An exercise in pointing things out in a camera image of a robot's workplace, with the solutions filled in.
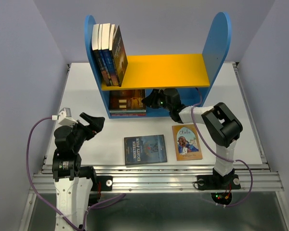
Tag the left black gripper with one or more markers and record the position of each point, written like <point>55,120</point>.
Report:
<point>96,124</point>

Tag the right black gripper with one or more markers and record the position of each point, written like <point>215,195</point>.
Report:
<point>150,100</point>

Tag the yellow teal paperback book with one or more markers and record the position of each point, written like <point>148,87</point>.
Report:
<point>127,111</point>

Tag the dark door cover book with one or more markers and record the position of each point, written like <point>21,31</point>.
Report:
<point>126,100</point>

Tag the Nineteen Eighty-Four blue book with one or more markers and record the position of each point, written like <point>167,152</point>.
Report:
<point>145,150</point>

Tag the orange Othello book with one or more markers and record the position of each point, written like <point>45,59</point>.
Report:
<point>186,142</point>

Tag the Three Days to See book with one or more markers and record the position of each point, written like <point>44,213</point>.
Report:
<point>120,57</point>

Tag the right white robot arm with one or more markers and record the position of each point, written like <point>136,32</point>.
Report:
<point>222,125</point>

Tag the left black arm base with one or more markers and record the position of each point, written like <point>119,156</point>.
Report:
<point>101,184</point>

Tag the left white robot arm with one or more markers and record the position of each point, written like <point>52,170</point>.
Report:
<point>73,182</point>

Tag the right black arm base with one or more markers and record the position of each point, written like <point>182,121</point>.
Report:
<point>221,185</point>

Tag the Little Women floral book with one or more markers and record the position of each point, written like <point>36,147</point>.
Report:
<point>127,114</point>

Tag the leftmost upright dark book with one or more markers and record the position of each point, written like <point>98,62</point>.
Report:
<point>97,53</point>

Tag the upright blue orange book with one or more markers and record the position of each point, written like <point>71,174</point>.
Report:
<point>113,70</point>

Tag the blue and yellow bookshelf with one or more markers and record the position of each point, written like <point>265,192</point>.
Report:
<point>192,74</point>

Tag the middle upright blue book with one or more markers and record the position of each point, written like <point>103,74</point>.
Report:
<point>103,47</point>

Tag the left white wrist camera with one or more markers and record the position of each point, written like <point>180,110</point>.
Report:
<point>64,117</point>

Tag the aluminium mounting rail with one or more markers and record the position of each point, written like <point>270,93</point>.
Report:
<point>180,179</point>

